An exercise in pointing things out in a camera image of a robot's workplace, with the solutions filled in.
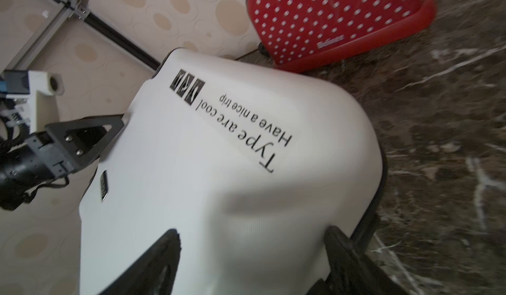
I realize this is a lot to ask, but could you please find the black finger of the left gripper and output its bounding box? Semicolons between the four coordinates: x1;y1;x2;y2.
46;114;125;173

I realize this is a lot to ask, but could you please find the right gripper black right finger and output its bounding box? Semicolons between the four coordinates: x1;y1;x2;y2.
308;226;407;295

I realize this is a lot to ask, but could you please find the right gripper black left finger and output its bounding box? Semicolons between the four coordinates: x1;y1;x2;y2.
101;229;181;294

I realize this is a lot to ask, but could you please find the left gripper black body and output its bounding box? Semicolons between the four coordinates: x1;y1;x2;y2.
1;132;69;212

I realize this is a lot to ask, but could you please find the white hard-shell suitcase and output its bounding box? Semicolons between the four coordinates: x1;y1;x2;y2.
79;48;387;294

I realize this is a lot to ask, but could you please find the red polka-dot toaster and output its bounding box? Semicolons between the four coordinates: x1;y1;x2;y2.
246;0;436;73

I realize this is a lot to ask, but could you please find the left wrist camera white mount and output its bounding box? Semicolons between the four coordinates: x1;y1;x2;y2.
1;70;65;134

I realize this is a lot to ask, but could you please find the silver aluminium rail back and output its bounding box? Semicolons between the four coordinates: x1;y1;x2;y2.
5;0;91;70

